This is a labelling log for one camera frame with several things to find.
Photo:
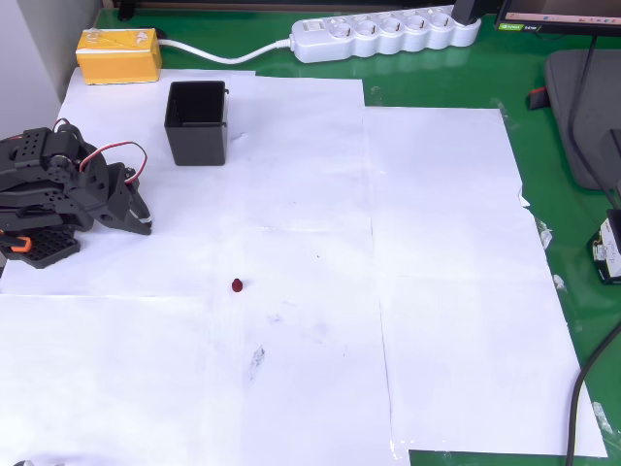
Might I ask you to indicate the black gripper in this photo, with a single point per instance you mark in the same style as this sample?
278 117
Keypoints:
117 212

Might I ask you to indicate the small red object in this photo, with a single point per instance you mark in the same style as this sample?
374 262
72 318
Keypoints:
237 285

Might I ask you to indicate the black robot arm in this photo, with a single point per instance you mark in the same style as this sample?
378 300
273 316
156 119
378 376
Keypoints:
29 145

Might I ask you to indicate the black square cup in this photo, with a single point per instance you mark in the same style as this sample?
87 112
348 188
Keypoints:
199 141

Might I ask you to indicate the yellow cardboard box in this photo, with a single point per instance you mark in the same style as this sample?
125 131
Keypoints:
119 60

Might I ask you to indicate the white and black electronic device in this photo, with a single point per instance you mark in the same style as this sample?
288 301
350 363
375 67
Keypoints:
606 247

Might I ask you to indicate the orange black clamp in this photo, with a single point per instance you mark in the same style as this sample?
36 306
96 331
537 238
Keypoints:
22 245

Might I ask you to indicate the white power strip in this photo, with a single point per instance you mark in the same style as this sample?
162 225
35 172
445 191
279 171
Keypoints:
383 34

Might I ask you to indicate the black plug adapter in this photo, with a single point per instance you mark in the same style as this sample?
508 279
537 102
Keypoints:
467 10

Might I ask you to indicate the grey laptop sleeve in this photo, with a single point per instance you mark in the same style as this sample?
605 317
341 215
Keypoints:
592 121

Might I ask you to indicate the black laptop with green sticker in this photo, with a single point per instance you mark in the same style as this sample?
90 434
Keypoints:
558 14

